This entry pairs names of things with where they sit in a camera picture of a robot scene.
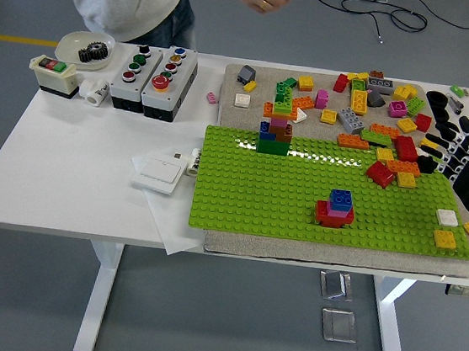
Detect light grey eight-stud brick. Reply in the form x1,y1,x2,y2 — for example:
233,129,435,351
335,105,369,136

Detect black brick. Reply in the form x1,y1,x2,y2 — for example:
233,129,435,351
414,155,439,177

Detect large red brick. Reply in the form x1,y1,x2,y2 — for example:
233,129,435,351
391,134,422,164

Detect dark grey slope brick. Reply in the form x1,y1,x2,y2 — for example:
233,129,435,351
236,63,257,86
367,88,388,109

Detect magenta brick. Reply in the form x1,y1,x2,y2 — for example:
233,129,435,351
387,98,409,120

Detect lime green long brick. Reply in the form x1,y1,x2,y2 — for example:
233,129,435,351
359,128,395,148

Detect orange flat brick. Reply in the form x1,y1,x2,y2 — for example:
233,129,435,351
263,101,301,123

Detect dark grey long brick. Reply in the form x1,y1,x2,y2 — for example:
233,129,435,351
365,76,397,96

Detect blue brick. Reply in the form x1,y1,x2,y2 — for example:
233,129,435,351
258,120,279,142
328,188,355,214

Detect yellow long brick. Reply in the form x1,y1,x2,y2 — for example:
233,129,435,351
349,88,371,117

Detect dark green brick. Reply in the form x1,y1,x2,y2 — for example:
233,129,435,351
256,137,290,157

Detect green studded baseplate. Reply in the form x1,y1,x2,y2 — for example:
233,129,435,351
187,123,469,261

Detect silver hand tool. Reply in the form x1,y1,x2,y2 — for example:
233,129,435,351
443,93,466,116

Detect control box with emergency stop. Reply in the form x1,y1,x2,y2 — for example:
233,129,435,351
137,42,201,125

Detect control box with black knob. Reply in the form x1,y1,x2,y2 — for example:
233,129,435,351
107,41,165,115

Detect white table leg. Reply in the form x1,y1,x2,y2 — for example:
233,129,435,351
72,239,125,351
365,274,421,351

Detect black metal gear cluster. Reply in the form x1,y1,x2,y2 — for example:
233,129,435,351
76,40,109,66

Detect silver floor box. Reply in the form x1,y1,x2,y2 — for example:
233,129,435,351
318,306,360,345
317,269,355,303

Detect white printed tube fitting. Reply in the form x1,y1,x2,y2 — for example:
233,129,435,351
184,146,203,178

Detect white pipe tee fitting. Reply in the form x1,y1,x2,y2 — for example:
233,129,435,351
77,76,111,108

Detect white bowl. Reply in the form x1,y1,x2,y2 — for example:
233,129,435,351
53,27,119,74

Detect white paper sheet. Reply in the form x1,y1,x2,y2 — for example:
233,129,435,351
120,146,216,260

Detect black foam ring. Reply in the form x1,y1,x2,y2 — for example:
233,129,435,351
433,107,453,125
424,90,450,112

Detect black floor cable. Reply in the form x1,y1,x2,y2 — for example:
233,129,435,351
309,0,432,49

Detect white wall switch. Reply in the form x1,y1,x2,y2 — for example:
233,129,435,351
130,152,189,198

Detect white switch red green rocker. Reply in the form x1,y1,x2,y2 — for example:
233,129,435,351
26,53,83,101

